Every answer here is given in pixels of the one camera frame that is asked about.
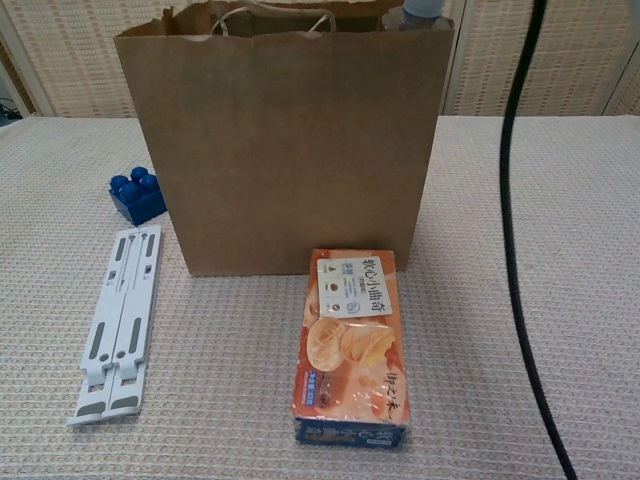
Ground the white folding laptop stand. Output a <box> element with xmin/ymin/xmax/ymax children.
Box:
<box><xmin>66</xmin><ymin>224</ymin><xmax>164</xmax><ymax>428</ymax></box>

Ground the blue toy building brick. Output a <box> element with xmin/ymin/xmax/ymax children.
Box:
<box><xmin>108</xmin><ymin>166</ymin><xmax>166</xmax><ymax>227</ymax></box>

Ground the transparent plastic water bottle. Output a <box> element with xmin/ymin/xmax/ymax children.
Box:
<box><xmin>382</xmin><ymin>0</ymin><xmax>454</xmax><ymax>32</ymax></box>

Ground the brown paper shopping bag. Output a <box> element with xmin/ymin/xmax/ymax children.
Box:
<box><xmin>112</xmin><ymin>0</ymin><xmax>455</xmax><ymax>278</ymax></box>

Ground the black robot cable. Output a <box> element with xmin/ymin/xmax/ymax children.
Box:
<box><xmin>499</xmin><ymin>0</ymin><xmax>579</xmax><ymax>480</ymax></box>

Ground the beige woven tablecloth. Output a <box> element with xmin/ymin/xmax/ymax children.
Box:
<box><xmin>0</xmin><ymin>115</ymin><xmax>640</xmax><ymax>480</ymax></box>

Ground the orange cookie box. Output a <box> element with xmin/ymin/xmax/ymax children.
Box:
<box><xmin>291</xmin><ymin>248</ymin><xmax>414</xmax><ymax>445</ymax></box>

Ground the beige woven folding screen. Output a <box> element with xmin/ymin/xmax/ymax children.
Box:
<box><xmin>0</xmin><ymin>0</ymin><xmax>640</xmax><ymax>120</ymax></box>

